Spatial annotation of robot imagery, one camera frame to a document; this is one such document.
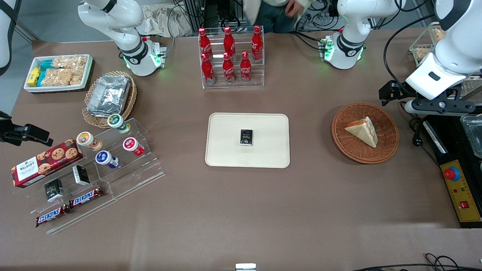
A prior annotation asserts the Snickers chocolate bar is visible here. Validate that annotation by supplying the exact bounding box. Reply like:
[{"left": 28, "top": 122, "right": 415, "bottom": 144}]
[
  {"left": 36, "top": 204, "right": 70, "bottom": 228},
  {"left": 69, "top": 186, "right": 104, "bottom": 209}
]

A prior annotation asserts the light tan wicker basket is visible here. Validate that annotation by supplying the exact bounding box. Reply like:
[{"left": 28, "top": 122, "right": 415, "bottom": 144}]
[{"left": 82, "top": 70, "right": 137, "bottom": 129}]

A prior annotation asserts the white rectangular plastic bin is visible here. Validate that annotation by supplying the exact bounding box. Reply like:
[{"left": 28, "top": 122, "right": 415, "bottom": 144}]
[{"left": 23, "top": 54, "right": 94, "bottom": 93}]

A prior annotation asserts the clear plastic container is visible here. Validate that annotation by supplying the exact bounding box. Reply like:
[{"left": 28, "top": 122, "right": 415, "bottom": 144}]
[{"left": 460, "top": 115, "right": 482, "bottom": 158}]

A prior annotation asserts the red Walkers cookie box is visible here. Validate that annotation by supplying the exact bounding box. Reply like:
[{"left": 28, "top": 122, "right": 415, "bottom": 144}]
[{"left": 11, "top": 139, "right": 84, "bottom": 188}]

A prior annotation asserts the stack of foil containers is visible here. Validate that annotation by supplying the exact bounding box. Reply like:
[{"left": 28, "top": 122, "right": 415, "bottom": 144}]
[{"left": 87, "top": 75, "right": 131, "bottom": 118}]

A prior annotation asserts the blue lid gum jar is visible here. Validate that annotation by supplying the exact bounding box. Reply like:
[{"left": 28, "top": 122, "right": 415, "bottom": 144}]
[{"left": 95, "top": 150, "right": 119, "bottom": 169}]

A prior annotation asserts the white wire shelf rack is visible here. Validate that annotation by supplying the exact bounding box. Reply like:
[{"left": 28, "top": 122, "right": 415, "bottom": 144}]
[{"left": 409, "top": 22, "right": 482, "bottom": 100}]

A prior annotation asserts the black tabletop appliance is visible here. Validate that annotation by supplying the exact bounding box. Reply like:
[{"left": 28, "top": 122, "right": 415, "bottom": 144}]
[{"left": 422, "top": 107, "right": 482, "bottom": 229}]

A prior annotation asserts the black power cable with plug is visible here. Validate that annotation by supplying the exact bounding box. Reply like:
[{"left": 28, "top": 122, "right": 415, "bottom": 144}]
[{"left": 399, "top": 101, "right": 442, "bottom": 167}]

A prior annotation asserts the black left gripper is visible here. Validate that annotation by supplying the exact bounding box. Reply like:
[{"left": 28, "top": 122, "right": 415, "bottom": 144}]
[{"left": 378, "top": 80, "right": 467, "bottom": 107}]

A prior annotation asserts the red lid gum jar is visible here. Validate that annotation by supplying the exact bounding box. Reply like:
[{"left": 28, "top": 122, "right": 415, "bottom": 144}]
[{"left": 123, "top": 137, "right": 145, "bottom": 157}]

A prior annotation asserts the round brown wicker basket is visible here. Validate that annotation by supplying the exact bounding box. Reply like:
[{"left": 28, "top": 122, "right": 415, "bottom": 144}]
[{"left": 331, "top": 102, "right": 400, "bottom": 164}]

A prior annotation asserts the red emergency stop button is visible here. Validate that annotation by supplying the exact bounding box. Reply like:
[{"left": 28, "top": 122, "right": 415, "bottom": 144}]
[{"left": 444, "top": 166, "right": 461, "bottom": 182}]

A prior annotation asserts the triangular white bread sandwich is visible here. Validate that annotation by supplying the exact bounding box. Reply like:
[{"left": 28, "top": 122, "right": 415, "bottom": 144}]
[{"left": 345, "top": 116, "right": 378, "bottom": 148}]

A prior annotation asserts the clear bag of crackers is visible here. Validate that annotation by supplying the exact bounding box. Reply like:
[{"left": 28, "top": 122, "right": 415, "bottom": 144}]
[
  {"left": 429, "top": 26, "right": 446, "bottom": 43},
  {"left": 41, "top": 69, "right": 83, "bottom": 87},
  {"left": 414, "top": 47, "right": 433, "bottom": 61},
  {"left": 52, "top": 56, "right": 87, "bottom": 70}
]

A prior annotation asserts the black background cable bundle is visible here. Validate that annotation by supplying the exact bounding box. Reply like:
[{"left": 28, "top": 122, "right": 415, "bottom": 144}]
[{"left": 292, "top": 0, "right": 341, "bottom": 51}]

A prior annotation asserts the orange lid gum jar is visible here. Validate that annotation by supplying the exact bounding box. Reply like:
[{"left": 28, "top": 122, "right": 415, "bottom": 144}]
[{"left": 76, "top": 131, "right": 103, "bottom": 151}]

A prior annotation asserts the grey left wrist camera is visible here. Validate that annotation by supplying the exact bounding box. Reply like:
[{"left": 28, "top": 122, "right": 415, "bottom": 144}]
[{"left": 404, "top": 98, "right": 476, "bottom": 114}]

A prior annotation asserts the clear acrylic stepped stand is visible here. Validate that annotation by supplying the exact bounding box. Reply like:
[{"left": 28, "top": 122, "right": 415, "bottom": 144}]
[{"left": 11, "top": 118, "right": 165, "bottom": 234}]

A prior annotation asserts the person in jeans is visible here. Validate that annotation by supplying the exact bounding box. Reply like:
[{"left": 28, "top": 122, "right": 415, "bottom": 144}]
[{"left": 243, "top": 0, "right": 314, "bottom": 33}]

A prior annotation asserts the yellow control panel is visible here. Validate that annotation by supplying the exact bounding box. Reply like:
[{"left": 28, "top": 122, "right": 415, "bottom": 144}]
[{"left": 441, "top": 160, "right": 482, "bottom": 222}]

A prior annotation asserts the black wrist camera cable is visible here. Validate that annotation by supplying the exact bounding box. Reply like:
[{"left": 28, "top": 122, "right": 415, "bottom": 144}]
[{"left": 383, "top": 13, "right": 437, "bottom": 94}]

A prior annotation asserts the green lid gum jar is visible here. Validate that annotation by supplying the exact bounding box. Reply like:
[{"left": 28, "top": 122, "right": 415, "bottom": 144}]
[{"left": 107, "top": 114, "right": 131, "bottom": 134}]

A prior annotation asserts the cream rectangular serving tray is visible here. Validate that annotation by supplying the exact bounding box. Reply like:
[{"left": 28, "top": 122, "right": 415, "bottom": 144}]
[{"left": 205, "top": 113, "right": 290, "bottom": 169}]

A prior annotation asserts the red cola bottle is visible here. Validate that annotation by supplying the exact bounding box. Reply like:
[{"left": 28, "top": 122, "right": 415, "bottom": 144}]
[
  {"left": 240, "top": 52, "right": 252, "bottom": 83},
  {"left": 198, "top": 27, "right": 213, "bottom": 61},
  {"left": 222, "top": 52, "right": 236, "bottom": 84},
  {"left": 223, "top": 26, "right": 236, "bottom": 61},
  {"left": 251, "top": 25, "right": 263, "bottom": 61},
  {"left": 201, "top": 53, "right": 216, "bottom": 85}
]

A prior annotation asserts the black cables bundle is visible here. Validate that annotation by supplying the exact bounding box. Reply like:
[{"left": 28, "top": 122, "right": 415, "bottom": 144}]
[{"left": 350, "top": 253, "right": 482, "bottom": 271}]

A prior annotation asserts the clear acrylic bottle rack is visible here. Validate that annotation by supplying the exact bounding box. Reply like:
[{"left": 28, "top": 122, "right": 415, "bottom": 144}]
[{"left": 198, "top": 26, "right": 265, "bottom": 89}]

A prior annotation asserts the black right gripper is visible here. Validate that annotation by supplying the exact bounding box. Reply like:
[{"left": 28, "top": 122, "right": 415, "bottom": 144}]
[{"left": 0, "top": 111, "right": 53, "bottom": 148}]

